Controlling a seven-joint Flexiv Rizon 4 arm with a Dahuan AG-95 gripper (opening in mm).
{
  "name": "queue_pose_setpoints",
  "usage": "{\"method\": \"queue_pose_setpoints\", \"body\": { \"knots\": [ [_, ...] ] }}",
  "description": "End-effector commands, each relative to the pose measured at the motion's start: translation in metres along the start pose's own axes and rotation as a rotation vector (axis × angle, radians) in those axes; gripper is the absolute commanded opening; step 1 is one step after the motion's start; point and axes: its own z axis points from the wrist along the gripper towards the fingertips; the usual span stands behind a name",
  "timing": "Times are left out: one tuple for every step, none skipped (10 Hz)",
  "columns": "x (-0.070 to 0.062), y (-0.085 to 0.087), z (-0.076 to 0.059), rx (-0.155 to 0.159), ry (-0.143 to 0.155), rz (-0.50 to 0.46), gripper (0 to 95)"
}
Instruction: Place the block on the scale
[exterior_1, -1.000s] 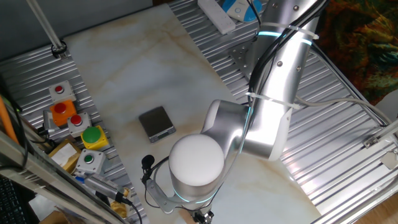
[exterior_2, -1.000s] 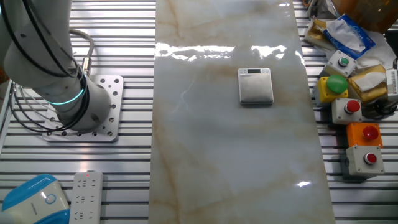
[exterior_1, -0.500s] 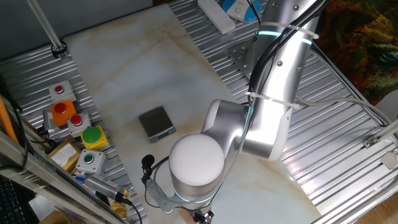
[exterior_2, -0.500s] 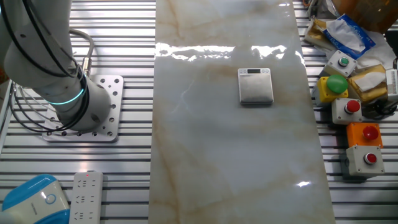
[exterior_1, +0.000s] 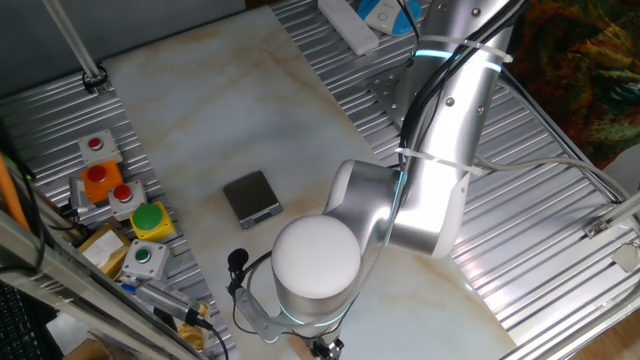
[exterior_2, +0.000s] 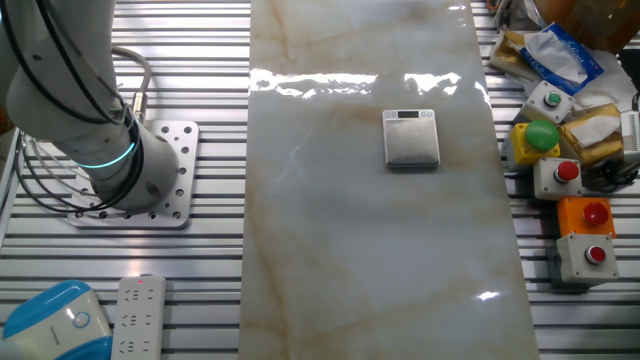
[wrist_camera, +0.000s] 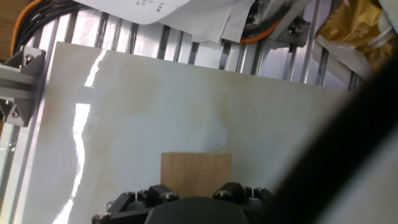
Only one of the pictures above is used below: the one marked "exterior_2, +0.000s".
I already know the silver digital scale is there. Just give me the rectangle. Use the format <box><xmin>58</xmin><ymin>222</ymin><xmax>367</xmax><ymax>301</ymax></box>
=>
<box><xmin>382</xmin><ymin>108</ymin><xmax>442</xmax><ymax>169</ymax></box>

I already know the marble pattern board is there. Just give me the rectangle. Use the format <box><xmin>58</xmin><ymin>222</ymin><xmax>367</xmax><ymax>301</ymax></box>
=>
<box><xmin>237</xmin><ymin>0</ymin><xmax>541</xmax><ymax>360</ymax></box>

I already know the yellow box green mushroom button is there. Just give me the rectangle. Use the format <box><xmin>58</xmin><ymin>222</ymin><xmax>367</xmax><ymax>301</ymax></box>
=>
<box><xmin>508</xmin><ymin>118</ymin><xmax>562</xmax><ymax>167</ymax></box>

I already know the yellow packaging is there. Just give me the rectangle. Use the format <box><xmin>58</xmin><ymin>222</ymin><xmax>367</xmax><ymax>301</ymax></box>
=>
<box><xmin>488</xmin><ymin>29</ymin><xmax>541</xmax><ymax>84</ymax></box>

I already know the grey box red mushroom button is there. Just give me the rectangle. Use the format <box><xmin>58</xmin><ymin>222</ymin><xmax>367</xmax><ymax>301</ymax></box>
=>
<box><xmin>532</xmin><ymin>156</ymin><xmax>584</xmax><ymax>202</ymax></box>

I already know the white power strip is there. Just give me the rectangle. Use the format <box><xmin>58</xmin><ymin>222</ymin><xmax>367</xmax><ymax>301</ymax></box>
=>
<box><xmin>110</xmin><ymin>274</ymin><xmax>167</xmax><ymax>360</ymax></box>

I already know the grey box green button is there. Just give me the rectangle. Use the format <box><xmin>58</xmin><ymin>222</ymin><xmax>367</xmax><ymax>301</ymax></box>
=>
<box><xmin>519</xmin><ymin>79</ymin><xmax>575</xmax><ymax>125</ymax></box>

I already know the orange box red button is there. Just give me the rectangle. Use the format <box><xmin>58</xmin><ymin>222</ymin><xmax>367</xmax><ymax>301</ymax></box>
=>
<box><xmin>556</xmin><ymin>195</ymin><xmax>617</xmax><ymax>239</ymax></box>

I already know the brown tissue pack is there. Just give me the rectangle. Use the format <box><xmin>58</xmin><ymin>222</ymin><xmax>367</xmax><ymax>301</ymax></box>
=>
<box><xmin>557</xmin><ymin>102</ymin><xmax>625</xmax><ymax>166</ymax></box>

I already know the grey box flat red button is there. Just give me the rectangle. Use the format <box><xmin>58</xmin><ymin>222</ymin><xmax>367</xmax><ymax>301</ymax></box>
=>
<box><xmin>554</xmin><ymin>232</ymin><xmax>620</xmax><ymax>287</ymax></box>

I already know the blue tissue pack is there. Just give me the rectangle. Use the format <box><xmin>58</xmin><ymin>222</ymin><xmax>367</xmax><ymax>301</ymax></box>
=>
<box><xmin>518</xmin><ymin>21</ymin><xmax>606</xmax><ymax>96</ymax></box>

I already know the blue and white device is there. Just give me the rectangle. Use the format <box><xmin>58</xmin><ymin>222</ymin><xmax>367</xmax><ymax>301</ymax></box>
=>
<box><xmin>0</xmin><ymin>279</ymin><xmax>114</xmax><ymax>360</ymax></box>

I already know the white paper sheet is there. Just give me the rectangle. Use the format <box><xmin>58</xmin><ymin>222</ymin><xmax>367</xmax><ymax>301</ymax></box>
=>
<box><xmin>569</xmin><ymin>47</ymin><xmax>639</xmax><ymax>114</ymax></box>

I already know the white ribbed device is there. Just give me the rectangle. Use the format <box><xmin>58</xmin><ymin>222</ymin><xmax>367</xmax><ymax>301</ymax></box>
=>
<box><xmin>619</xmin><ymin>109</ymin><xmax>640</xmax><ymax>164</ymax></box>

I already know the brown wooden board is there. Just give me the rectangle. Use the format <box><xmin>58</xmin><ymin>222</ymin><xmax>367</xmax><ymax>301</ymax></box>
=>
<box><xmin>532</xmin><ymin>0</ymin><xmax>640</xmax><ymax>54</ymax></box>

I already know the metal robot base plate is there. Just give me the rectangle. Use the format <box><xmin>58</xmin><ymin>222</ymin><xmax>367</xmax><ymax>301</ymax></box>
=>
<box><xmin>68</xmin><ymin>119</ymin><xmax>200</xmax><ymax>230</ymax></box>

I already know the looped black cable bundle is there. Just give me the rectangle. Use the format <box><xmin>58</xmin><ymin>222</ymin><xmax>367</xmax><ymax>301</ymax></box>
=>
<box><xmin>0</xmin><ymin>0</ymin><xmax>146</xmax><ymax>214</ymax></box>

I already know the thick grey robot cable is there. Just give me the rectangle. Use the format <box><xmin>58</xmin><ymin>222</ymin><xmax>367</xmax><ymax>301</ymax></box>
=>
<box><xmin>110</xmin><ymin>46</ymin><xmax>153</xmax><ymax>124</ymax></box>

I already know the black plug cable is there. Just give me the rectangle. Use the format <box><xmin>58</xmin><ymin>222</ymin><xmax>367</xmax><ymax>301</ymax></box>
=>
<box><xmin>582</xmin><ymin>159</ymin><xmax>640</xmax><ymax>194</ymax></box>

